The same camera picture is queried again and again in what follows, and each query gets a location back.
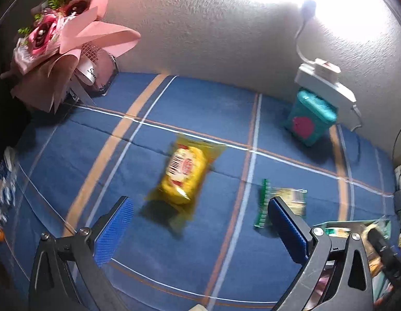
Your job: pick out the pink gift box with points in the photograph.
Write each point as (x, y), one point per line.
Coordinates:
(103, 68)

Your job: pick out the teal box with pink hearts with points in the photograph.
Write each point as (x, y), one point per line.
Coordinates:
(307, 120)

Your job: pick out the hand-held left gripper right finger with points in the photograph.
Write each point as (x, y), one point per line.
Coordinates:
(288, 230)

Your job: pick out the small clear green-edged packet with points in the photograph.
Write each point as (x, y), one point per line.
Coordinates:
(294, 197)

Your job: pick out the blue plaid tablecloth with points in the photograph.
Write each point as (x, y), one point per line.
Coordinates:
(187, 265)

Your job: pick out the blue and white printed bag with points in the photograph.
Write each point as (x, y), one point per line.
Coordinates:
(7, 181)

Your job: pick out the white power strip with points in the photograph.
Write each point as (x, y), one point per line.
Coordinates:
(330, 86)

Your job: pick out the yellow snack packet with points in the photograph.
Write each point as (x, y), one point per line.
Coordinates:
(184, 171)

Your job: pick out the purple snack packet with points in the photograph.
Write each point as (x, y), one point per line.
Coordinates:
(325, 281)

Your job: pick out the white plug with red button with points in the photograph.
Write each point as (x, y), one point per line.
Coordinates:
(326, 68)

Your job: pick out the black power adapter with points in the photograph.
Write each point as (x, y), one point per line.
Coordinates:
(399, 201)

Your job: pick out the pink flower bouquet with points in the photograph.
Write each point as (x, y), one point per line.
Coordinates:
(41, 35)

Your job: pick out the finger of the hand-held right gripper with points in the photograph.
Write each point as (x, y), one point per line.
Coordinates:
(390, 256)

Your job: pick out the white tray with teal rim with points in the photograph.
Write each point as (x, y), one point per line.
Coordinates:
(336, 224)

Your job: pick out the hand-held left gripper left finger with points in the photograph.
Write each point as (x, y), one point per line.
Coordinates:
(114, 230)

